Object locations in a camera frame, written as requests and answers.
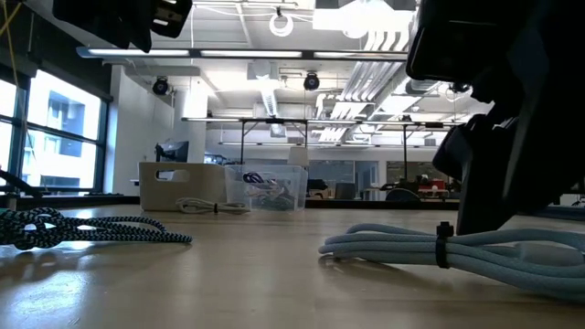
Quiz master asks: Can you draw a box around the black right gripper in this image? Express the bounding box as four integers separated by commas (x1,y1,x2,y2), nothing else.
406,0,585,237

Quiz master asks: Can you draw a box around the pink white cable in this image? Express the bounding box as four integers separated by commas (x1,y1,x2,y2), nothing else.
249,180,287,197

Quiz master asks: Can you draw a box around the black office chair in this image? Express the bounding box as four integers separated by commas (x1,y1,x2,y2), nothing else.
385,186,420,202

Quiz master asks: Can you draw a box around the long ceiling light bar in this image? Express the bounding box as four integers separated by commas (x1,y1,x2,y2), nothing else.
76,46,409,63

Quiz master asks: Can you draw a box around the black computer monitor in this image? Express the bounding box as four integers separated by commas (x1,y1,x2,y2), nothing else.
154,140,190,164

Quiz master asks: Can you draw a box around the beige plastic bin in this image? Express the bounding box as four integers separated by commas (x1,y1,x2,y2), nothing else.
138,161,229,212

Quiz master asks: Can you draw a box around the clear plastic bin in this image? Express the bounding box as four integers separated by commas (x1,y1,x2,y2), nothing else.
224,164,309,211

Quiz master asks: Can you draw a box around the black overhead station frame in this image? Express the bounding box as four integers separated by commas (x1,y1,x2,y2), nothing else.
401,121,458,182
239,117,310,165

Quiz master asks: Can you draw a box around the light blue cable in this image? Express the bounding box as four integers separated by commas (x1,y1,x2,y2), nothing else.
318,222,585,303

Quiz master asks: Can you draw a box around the white ceiling ring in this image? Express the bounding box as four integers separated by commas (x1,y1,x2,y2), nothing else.
268,11,294,37

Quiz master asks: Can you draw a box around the white cable with black tie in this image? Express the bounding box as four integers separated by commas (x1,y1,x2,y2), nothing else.
175,196,251,216

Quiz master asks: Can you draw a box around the black teal braided cable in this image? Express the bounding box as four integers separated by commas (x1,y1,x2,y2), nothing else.
0,207,193,251

